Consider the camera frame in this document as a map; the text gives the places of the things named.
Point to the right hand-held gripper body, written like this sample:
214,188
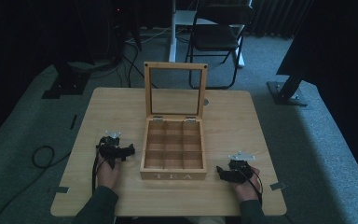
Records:
240,172

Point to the person's right hand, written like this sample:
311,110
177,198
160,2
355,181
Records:
246,189

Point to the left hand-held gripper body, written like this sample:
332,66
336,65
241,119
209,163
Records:
110,148

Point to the black tape strip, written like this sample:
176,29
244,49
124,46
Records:
73,122

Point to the person's left hand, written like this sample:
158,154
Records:
107,176

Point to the black folding chair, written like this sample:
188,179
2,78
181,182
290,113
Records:
214,37

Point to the black stand with metal foot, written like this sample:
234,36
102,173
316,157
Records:
287,93

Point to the black stand base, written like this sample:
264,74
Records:
68,84

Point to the grey tape strip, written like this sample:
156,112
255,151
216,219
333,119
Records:
58,189
278,186

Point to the wooden compartment box with lid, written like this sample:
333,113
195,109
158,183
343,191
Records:
173,171

